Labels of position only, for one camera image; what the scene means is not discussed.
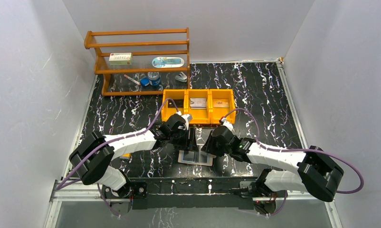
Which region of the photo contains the beige card holder wallet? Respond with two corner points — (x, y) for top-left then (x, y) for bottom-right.
(178, 151), (213, 166)

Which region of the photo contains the silver credit card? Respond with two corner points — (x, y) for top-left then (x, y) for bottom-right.
(189, 97), (208, 109)

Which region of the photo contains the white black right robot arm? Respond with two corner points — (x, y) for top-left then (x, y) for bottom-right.
(201, 126), (344, 202)

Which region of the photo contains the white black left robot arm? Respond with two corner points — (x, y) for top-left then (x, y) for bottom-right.
(69, 113), (197, 198)

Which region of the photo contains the black credit card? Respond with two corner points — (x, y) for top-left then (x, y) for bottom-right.
(168, 99), (184, 109)

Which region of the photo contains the gold credit card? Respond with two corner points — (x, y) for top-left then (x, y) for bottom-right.
(212, 99), (229, 108)

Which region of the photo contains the left yellow bin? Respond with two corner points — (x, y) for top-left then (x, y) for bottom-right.
(161, 89), (189, 121)

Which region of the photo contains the yellow bin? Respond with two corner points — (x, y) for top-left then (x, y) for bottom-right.
(161, 89), (189, 121)
(208, 89), (236, 124)
(186, 89), (210, 124)

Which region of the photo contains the middle yellow bin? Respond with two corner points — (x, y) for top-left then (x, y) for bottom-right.
(186, 89), (210, 124)

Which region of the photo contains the right yellow bin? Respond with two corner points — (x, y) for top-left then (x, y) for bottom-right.
(208, 89), (236, 124)

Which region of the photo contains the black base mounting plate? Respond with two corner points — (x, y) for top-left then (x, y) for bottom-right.
(101, 177), (285, 216)

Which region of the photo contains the small yellow block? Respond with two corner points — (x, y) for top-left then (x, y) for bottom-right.
(120, 153), (131, 160)

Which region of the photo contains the blue white jar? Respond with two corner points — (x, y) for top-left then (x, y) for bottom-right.
(147, 72), (161, 87)

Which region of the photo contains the small blue cube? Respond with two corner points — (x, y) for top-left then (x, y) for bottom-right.
(140, 77), (150, 87)

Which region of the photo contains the white marker pen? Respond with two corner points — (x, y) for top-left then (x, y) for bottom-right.
(124, 74), (141, 85)

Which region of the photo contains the blue oval package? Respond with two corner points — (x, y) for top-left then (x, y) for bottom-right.
(152, 57), (185, 68)

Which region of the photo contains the wooden shelf rack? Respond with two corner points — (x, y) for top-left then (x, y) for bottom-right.
(84, 28), (191, 96)

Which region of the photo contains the white red box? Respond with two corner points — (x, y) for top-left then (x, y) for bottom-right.
(109, 53), (133, 66)

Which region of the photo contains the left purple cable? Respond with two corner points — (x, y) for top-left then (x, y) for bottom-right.
(56, 97), (180, 218)

